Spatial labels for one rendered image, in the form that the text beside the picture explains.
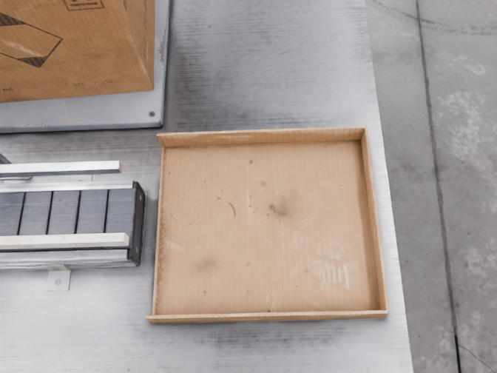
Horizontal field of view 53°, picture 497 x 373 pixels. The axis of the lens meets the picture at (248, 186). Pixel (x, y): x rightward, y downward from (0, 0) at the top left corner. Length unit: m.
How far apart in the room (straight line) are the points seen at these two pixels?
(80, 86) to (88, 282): 0.29
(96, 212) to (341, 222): 0.33
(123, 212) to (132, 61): 0.21
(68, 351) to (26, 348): 0.06
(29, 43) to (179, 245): 0.33
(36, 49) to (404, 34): 1.49
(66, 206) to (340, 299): 0.38
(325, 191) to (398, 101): 1.13
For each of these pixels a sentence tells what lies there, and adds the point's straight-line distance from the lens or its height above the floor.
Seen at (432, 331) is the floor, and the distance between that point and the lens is 1.57.
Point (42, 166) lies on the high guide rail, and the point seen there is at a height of 0.96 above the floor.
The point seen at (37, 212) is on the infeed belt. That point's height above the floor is 0.88.
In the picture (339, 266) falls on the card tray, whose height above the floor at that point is 0.83.
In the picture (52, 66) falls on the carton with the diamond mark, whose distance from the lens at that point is 0.77.
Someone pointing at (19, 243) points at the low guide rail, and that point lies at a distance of 0.68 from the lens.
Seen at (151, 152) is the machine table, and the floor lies 0.83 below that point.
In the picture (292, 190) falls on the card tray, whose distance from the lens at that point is 0.72.
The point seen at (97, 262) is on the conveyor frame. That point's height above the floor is 0.86.
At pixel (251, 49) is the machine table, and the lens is 0.85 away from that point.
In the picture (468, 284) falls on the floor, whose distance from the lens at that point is 1.63.
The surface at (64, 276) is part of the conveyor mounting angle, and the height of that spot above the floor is 0.83.
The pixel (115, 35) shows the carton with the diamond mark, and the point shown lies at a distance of 0.70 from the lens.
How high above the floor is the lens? 1.50
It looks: 67 degrees down
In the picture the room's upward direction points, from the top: 7 degrees counter-clockwise
